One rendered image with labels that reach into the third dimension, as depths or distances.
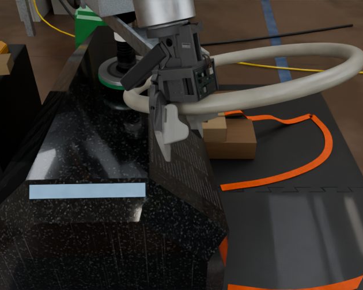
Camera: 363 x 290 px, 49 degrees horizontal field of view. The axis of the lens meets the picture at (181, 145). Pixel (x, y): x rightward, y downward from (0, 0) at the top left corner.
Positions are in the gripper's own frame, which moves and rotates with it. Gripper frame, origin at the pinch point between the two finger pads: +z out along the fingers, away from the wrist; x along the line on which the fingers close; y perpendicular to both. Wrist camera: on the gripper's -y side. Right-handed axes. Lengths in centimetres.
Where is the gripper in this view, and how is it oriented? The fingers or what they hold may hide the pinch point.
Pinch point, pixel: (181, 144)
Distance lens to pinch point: 69.1
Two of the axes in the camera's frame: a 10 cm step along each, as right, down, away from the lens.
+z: 1.9, 9.3, 3.3
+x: 5.4, -3.8, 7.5
